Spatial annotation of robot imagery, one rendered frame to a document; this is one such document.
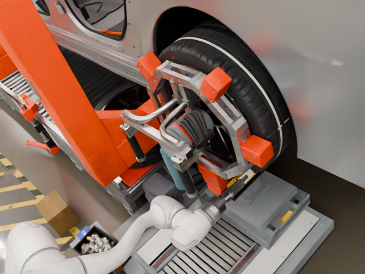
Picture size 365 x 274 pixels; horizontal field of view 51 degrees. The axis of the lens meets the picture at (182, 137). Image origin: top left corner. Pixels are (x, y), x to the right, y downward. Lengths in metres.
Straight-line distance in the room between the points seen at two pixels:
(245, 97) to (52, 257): 0.81
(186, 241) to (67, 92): 0.80
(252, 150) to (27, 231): 0.80
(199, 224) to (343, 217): 1.00
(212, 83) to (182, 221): 0.55
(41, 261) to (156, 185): 0.96
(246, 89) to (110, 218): 1.54
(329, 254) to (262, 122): 0.97
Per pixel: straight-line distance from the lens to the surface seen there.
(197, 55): 1.42
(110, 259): 1.32
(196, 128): 1.34
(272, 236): 2.01
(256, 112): 1.38
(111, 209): 2.66
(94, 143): 1.88
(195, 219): 1.50
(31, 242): 1.32
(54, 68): 1.67
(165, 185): 2.04
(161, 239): 2.26
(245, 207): 2.06
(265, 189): 2.10
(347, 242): 2.18
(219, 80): 1.30
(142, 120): 1.49
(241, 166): 1.51
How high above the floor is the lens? 1.87
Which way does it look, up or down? 40 degrees down
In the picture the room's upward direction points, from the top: 22 degrees counter-clockwise
